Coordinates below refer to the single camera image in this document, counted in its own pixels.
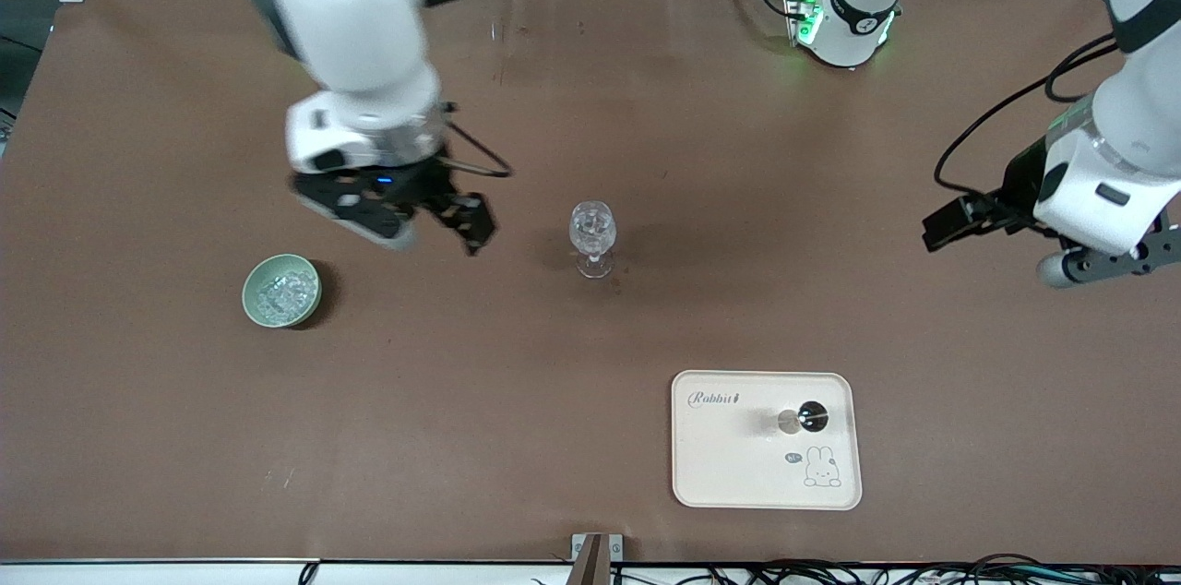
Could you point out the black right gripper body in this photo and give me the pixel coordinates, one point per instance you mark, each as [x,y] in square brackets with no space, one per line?
[431,185]

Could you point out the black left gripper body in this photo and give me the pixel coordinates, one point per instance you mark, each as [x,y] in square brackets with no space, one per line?
[1019,182]

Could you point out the steel double jigger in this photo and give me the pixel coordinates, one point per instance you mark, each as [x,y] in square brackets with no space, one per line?
[812,416]

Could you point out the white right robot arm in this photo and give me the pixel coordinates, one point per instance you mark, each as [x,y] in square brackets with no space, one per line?
[351,31]

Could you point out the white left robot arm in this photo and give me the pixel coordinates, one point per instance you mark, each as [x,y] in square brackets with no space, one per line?
[1135,124]

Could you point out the clear wine glass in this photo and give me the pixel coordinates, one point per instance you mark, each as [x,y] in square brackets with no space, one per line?
[591,230]

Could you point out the clear ice cubes pile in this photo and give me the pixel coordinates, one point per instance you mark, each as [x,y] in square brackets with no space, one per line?
[284,294]

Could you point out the pale green ceramic bowl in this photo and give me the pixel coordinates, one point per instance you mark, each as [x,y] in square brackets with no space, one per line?
[251,297]

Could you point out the brown table cover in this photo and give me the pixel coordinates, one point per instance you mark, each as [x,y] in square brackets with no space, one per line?
[646,105]

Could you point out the cream rabbit print tray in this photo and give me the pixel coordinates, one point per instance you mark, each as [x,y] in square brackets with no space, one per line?
[729,465]

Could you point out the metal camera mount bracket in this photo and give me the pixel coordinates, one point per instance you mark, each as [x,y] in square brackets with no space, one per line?
[590,562]

